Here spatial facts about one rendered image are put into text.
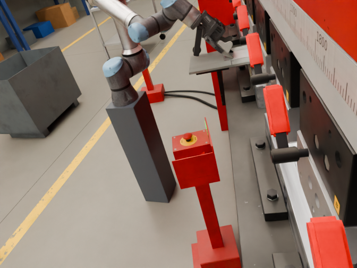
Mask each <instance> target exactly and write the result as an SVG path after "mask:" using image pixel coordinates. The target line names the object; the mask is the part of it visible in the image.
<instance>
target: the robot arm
mask: <svg viewBox="0 0 357 268"><path fill-rule="evenodd" d="M86 1H87V2H88V3H89V4H90V5H92V6H97V7H98V8H100V9H101V10H102V11H104V12H105V13H106V14H108V15H109V16H110V17H111V18H113V20H114V23H115V26H116V29H117V32H118V35H119V38H120V41H121V44H122V47H123V50H122V52H121V53H122V56H123V57H122V58H121V57H114V58H112V59H110V60H108V61H107V62H105V63H104V65H103V72H104V76H105V77H106V80H107V82H108V85H109V87H110V89H111V92H112V102H113V105H114V106H117V107H122V106H127V105H130V104H132V103H133V102H135V101H136V100H137V99H138V97H139V95H138V92H137V91H136V90H135V89H134V87H133V86H132V85H131V82H130V78H132V77H133V76H135V75H136V74H138V73H140V72H142V71H144V70H145V69H146V68H148V66H149V64H150V58H149V54H148V53H147V51H146V50H145V49H144V48H142V46H140V45H139V44H138V43H140V42H142V41H145V40H147V39H148V38H150V37H152V36H154V35H156V34H158V33H160V32H167V31H169V29H171V28H172V26H173V24H174V23H175V22H176V21H177V19H179V20H180V21H181V22H183V23H184V24H185V25H186V26H188V27H189V28H190V27H191V29H192V30H194V29H195V28H196V27H197V31H196V36H195V44H194V47H193V55H194V56H199V53H200V52H201V47H200V45H201V38H204V40H205V41H206V42H207V43H208V44H209V45H211V46H212V47H213V48H214V49H215V50H217V51H218V52H220V53H221V54H223V55H224V56H226V57H228V58H234V57H233V56H232V55H231V54H230V53H233V51H232V50H231V48H232V46H233V43H232V42H231V41H232V39H233V37H232V36H227V37H223V36H222V35H223V34H224V32H225V26H226V25H224V24H223V23H222V22H220V21H219V20H218V19H217V18H213V17H211V16H210V15H209V14H208V13H207V11H206V10H204V11H203V12H202V13H201V12H200V11H199V10H198V9H197V8H196V7H194V6H193V5H192V4H191V3H189V2H188V1H187V0H161V2H160V4H161V6H162V7H163V8H162V10H161V11H159V12H157V13H155V14H153V15H151V16H149V17H146V18H143V17H142V16H140V15H139V14H137V13H136V12H134V11H133V10H131V9H130V8H129V7H127V4H126V1H125V0H86ZM201 23H202V24H201ZM202 30H203V31H202Z"/></svg>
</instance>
